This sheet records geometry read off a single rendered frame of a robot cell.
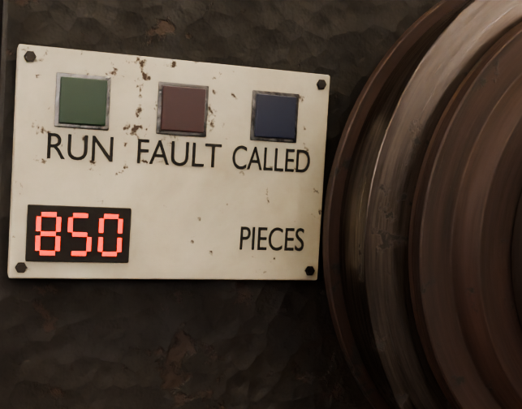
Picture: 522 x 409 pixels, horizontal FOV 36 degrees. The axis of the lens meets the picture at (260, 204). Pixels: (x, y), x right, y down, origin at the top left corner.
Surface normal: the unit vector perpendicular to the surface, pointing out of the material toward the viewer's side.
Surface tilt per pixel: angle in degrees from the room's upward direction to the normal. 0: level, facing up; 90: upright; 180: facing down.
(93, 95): 90
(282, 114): 90
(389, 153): 90
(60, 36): 90
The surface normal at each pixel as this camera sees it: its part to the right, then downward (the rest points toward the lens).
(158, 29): 0.33, 0.07
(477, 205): -0.67, -0.15
